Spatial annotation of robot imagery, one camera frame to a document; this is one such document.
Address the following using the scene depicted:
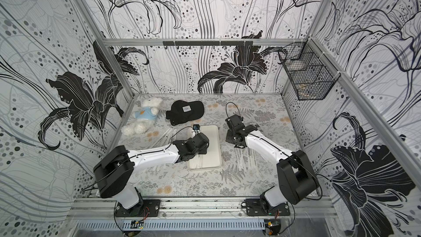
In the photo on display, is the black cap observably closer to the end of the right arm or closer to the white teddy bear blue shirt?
the white teddy bear blue shirt

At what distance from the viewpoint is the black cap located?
1032 mm

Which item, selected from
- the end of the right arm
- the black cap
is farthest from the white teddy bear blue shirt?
the end of the right arm

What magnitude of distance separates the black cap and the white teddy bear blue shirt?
0.28ft

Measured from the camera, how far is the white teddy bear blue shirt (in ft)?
2.98
